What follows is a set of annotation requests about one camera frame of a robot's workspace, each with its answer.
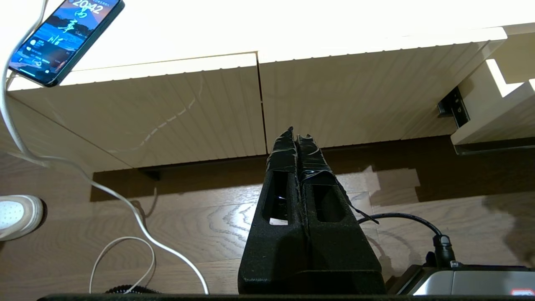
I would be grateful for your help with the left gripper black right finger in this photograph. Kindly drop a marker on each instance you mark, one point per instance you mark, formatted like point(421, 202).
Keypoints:
point(342, 255)

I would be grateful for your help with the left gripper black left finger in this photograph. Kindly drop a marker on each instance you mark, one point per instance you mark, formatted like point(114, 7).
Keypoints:
point(278, 251)

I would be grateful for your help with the wide cream ribbed drawer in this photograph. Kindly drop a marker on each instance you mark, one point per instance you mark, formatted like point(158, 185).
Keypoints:
point(493, 125)

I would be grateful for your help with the beige ribbed cabinet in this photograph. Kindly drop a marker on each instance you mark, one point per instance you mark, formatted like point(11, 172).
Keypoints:
point(292, 33)

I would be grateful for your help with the silver grey device box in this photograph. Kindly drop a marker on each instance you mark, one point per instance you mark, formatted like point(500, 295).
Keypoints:
point(468, 282)

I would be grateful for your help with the white sneaker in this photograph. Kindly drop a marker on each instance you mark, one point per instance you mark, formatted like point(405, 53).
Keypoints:
point(16, 215)

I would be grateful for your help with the dark smartphone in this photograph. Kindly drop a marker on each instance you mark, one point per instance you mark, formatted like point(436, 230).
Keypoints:
point(62, 39)

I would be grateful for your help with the black metal bracket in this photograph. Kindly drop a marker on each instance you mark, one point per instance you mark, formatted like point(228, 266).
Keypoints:
point(454, 106)

